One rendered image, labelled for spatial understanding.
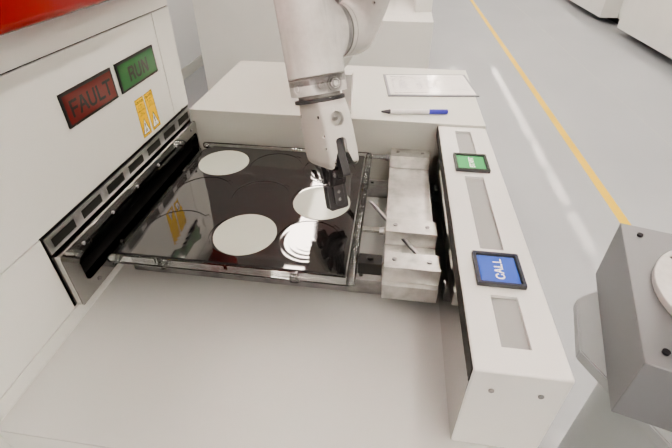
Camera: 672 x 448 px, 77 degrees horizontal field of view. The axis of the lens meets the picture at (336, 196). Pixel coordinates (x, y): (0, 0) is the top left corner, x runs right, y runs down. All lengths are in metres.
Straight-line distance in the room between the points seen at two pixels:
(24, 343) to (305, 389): 0.36
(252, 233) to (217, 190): 0.15
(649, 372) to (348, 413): 0.34
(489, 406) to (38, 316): 0.56
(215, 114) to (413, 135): 0.43
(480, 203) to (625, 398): 0.29
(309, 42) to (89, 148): 0.36
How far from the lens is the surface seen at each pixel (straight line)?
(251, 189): 0.79
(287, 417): 0.58
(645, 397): 0.64
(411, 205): 0.77
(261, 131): 0.94
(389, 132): 0.89
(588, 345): 0.72
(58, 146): 0.67
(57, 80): 0.67
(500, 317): 0.51
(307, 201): 0.74
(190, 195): 0.80
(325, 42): 0.60
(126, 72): 0.79
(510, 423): 0.54
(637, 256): 0.72
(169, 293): 0.73
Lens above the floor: 1.33
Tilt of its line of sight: 35 degrees down
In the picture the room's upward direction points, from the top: straight up
